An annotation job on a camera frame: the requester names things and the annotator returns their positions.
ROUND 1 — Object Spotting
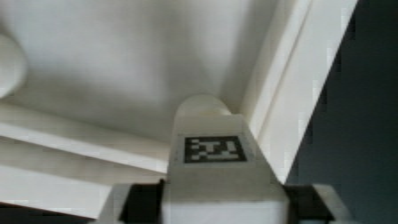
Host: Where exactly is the white U-shaped fence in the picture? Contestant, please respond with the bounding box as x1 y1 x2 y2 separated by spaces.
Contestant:
0 103 169 218

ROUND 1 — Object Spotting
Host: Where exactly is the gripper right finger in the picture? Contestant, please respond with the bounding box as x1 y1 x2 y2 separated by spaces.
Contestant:
285 184 356 224

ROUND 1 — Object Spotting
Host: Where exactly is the white leg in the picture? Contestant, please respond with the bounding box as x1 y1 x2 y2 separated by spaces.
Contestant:
162 95 290 224

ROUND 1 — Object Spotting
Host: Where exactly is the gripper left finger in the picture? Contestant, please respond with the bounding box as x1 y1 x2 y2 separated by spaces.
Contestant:
95 181 164 224

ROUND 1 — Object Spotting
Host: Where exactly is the white square table top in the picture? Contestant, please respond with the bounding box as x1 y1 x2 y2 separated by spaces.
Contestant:
0 0 359 178

